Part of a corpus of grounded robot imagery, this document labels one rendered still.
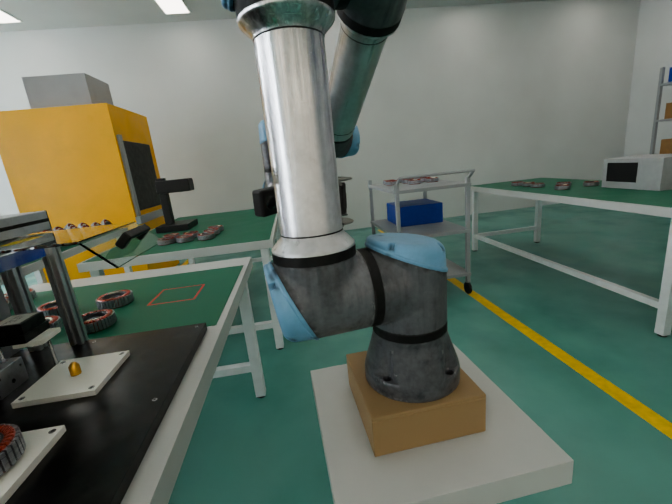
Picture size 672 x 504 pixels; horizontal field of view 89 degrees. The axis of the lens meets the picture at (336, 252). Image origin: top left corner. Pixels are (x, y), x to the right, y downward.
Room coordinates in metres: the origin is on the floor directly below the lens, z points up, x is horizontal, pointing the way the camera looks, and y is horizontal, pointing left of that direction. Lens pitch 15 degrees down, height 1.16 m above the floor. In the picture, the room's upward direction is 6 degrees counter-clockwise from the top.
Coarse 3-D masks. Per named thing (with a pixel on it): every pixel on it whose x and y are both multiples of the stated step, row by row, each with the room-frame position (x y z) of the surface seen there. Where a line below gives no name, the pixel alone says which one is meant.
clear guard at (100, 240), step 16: (112, 224) 0.85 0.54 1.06; (128, 224) 0.83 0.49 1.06; (16, 240) 0.73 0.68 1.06; (32, 240) 0.71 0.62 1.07; (48, 240) 0.68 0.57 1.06; (64, 240) 0.66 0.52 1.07; (80, 240) 0.64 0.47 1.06; (96, 240) 0.67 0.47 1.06; (112, 240) 0.71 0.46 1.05; (144, 240) 0.81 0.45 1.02; (160, 240) 0.86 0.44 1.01; (112, 256) 0.65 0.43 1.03; (128, 256) 0.69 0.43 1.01
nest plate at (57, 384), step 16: (128, 352) 0.73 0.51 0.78; (64, 368) 0.68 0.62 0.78; (96, 368) 0.67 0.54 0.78; (112, 368) 0.66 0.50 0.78; (48, 384) 0.62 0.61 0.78; (64, 384) 0.62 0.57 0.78; (80, 384) 0.61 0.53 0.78; (96, 384) 0.60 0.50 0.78; (16, 400) 0.58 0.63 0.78; (32, 400) 0.57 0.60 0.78; (48, 400) 0.58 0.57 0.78
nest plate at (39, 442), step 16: (32, 432) 0.48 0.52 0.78; (48, 432) 0.48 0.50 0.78; (64, 432) 0.49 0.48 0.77; (32, 448) 0.45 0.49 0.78; (48, 448) 0.45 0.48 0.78; (16, 464) 0.42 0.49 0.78; (32, 464) 0.42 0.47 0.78; (0, 480) 0.39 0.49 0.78; (16, 480) 0.39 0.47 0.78; (0, 496) 0.36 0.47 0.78
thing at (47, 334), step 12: (36, 312) 0.67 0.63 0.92; (0, 324) 0.62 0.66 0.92; (12, 324) 0.62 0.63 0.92; (24, 324) 0.62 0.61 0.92; (36, 324) 0.65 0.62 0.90; (48, 324) 0.68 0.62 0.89; (0, 336) 0.61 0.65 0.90; (12, 336) 0.61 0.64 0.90; (24, 336) 0.61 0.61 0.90; (36, 336) 0.64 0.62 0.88; (48, 336) 0.64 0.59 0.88; (0, 348) 0.66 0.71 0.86; (0, 360) 0.65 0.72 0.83
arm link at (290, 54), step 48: (240, 0) 0.43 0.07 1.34; (288, 0) 0.41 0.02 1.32; (336, 0) 0.47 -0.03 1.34; (288, 48) 0.42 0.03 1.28; (288, 96) 0.42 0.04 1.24; (288, 144) 0.42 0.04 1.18; (288, 192) 0.43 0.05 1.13; (336, 192) 0.45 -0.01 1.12; (288, 240) 0.43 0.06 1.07; (336, 240) 0.43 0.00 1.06; (288, 288) 0.41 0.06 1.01; (336, 288) 0.41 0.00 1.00; (288, 336) 0.41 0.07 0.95
